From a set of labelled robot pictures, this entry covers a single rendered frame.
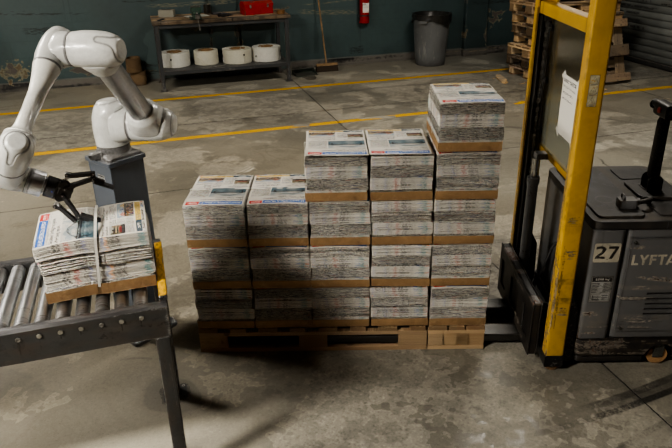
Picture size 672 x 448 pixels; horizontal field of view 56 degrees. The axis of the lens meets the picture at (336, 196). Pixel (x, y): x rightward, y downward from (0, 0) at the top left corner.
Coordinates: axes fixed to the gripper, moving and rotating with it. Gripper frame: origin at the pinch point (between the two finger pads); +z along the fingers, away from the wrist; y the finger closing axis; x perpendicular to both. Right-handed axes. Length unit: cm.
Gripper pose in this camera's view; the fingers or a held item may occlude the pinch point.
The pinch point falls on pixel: (103, 203)
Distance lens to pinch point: 240.7
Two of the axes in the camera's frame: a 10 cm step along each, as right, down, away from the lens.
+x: 2.9, 3.8, -8.8
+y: -4.3, 8.7, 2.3
